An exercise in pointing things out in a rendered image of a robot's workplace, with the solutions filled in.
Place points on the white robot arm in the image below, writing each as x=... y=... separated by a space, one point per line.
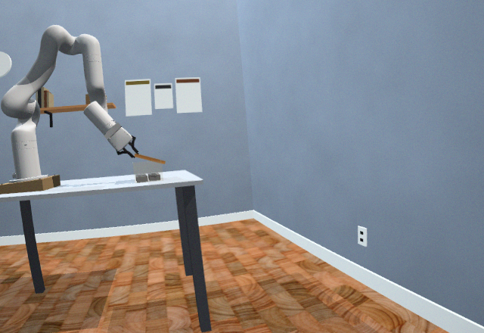
x=17 y=102

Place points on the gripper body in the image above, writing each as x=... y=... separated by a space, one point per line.
x=120 y=139

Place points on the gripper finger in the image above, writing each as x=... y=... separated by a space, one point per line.
x=125 y=152
x=132 y=145

